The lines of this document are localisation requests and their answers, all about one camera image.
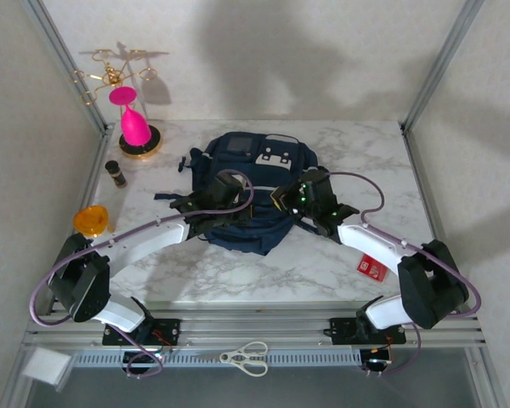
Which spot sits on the navy blue student backpack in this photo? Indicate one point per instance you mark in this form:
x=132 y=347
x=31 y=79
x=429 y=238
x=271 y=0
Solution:
x=246 y=238

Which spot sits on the red game card case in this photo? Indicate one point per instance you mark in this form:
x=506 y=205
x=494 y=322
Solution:
x=372 y=268

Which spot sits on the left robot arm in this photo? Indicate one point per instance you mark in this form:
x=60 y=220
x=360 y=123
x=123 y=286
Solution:
x=153 y=238

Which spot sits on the small dark spice bottle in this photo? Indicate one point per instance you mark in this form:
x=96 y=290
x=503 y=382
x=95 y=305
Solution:
x=115 y=174

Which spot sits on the orange lidded container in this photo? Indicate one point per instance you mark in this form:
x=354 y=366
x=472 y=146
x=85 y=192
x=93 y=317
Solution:
x=91 y=219

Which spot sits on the pink wine glass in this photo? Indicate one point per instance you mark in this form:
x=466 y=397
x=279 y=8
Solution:
x=134 y=125

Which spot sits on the white plastic sheet piece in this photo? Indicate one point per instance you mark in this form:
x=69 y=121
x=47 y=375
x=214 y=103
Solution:
x=44 y=365

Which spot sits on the aluminium side rail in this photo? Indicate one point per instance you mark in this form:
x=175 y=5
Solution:
x=429 y=195
x=92 y=187

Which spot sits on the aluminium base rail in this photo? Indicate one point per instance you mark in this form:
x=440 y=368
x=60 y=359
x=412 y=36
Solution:
x=255 y=325

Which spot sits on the aluminium frame post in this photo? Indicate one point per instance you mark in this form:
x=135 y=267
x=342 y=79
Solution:
x=440 y=64
x=64 y=55

